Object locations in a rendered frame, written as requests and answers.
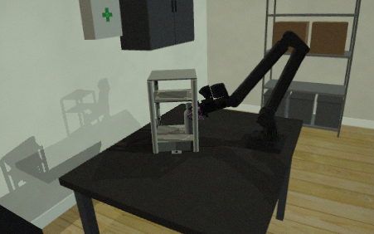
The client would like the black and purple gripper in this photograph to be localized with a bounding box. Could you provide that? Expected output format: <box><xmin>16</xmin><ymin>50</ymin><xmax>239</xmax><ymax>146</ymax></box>
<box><xmin>187</xmin><ymin>100</ymin><xmax>217</xmax><ymax>120</ymax></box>

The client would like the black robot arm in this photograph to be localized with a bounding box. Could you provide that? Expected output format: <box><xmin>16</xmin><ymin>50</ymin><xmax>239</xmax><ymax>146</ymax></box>
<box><xmin>198</xmin><ymin>31</ymin><xmax>310</xmax><ymax>147</ymax></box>

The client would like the grey bottle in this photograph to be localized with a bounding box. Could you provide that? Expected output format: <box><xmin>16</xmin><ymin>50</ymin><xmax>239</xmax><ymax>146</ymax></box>
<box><xmin>184</xmin><ymin>103</ymin><xmax>193</xmax><ymax>134</ymax></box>

